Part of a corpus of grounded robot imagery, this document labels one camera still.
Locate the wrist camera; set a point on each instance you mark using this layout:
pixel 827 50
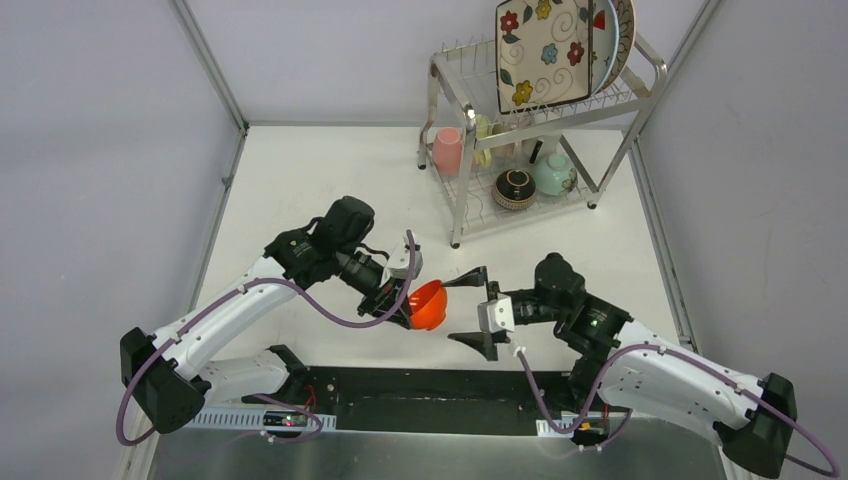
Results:
pixel 401 260
pixel 496 315

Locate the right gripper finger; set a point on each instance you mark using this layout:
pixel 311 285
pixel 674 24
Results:
pixel 485 343
pixel 477 277

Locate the white cable duct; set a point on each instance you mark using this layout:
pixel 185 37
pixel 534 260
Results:
pixel 554 429
pixel 252 418

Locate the watermelon pattern round plate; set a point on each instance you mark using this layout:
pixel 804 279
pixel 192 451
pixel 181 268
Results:
pixel 605 37

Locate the steel two-tier dish rack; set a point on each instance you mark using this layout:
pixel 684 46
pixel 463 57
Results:
pixel 463 81

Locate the pink cup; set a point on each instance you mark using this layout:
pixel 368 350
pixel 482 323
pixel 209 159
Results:
pixel 447 151

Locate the orange plastic bowl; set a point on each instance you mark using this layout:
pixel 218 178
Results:
pixel 428 306

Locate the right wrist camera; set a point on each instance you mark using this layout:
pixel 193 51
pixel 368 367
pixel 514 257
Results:
pixel 496 315

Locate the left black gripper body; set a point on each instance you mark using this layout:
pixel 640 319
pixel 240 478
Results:
pixel 381 299

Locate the pale yellow mug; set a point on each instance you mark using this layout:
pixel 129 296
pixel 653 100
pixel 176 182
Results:
pixel 483 157

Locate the right white cable duct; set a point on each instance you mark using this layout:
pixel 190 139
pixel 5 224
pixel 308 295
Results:
pixel 554 429

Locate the mint green bowl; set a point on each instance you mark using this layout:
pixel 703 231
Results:
pixel 554 175

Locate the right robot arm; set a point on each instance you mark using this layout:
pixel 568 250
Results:
pixel 624 364

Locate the left white cable duct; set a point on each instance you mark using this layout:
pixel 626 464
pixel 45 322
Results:
pixel 252 418

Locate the square floral plate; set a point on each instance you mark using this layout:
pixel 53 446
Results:
pixel 542 51

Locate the white ribbed mug black handle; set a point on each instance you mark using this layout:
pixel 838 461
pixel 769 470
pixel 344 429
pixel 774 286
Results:
pixel 534 149

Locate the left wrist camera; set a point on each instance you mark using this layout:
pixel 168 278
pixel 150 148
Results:
pixel 401 260

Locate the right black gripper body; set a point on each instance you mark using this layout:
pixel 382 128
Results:
pixel 530 309

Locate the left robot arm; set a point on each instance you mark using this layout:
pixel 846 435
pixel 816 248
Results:
pixel 172 373

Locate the brown rim petal pattern plate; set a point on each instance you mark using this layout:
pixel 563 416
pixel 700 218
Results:
pixel 626 19

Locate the dark patterned cream bowl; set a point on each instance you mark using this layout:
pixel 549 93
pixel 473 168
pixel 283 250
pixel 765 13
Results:
pixel 514 190

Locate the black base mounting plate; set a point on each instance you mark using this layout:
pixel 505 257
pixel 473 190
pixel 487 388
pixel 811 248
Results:
pixel 469 402

